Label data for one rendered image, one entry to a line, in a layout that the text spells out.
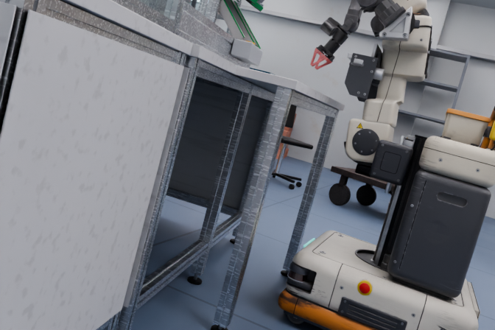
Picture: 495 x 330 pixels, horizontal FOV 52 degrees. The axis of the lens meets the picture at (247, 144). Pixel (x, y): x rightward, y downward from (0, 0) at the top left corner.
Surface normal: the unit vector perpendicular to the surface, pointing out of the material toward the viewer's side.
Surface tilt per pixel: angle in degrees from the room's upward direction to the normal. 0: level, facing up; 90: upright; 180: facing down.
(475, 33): 90
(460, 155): 90
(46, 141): 90
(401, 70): 90
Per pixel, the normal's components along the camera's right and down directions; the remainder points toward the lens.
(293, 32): -0.34, -0.01
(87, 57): 0.94, 0.27
